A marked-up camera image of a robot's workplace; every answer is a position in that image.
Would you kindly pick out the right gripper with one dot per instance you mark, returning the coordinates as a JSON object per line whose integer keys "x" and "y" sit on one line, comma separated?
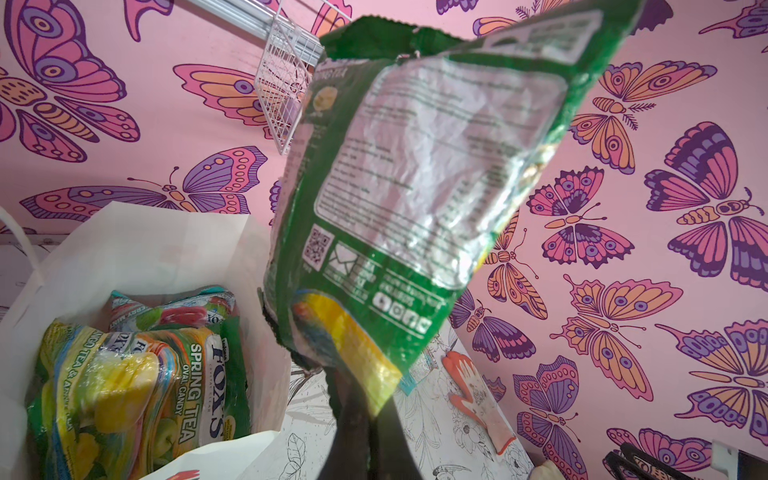
{"x": 632, "y": 463}

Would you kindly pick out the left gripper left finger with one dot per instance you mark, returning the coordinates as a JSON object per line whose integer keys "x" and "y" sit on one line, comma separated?
{"x": 348, "y": 457}

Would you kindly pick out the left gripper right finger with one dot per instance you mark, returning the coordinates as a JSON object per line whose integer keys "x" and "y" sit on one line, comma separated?
{"x": 392, "y": 456}

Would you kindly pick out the teal candy bag with red label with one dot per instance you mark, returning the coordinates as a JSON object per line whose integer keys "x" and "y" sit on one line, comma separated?
{"x": 206, "y": 307}

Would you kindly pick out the green Fox's spring tea bag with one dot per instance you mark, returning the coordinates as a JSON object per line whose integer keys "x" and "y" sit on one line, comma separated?
{"x": 122, "y": 405}

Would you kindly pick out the green rainbow candy bag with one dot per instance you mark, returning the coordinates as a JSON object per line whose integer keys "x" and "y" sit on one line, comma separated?
{"x": 412, "y": 152}

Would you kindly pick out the white paper gift bag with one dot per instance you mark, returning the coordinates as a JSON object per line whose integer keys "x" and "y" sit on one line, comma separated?
{"x": 146, "y": 252}

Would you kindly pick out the beige work glove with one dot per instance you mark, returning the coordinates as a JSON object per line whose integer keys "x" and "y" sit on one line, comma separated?
{"x": 546, "y": 471}

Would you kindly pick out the orange and white garden glove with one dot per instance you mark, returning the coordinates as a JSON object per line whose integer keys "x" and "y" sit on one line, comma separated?
{"x": 476, "y": 400}

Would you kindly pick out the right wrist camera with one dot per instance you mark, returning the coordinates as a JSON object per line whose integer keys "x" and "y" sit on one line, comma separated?
{"x": 737, "y": 464}

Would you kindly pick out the white wire basket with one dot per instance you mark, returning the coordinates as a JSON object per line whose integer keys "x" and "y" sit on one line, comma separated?
{"x": 288, "y": 58}

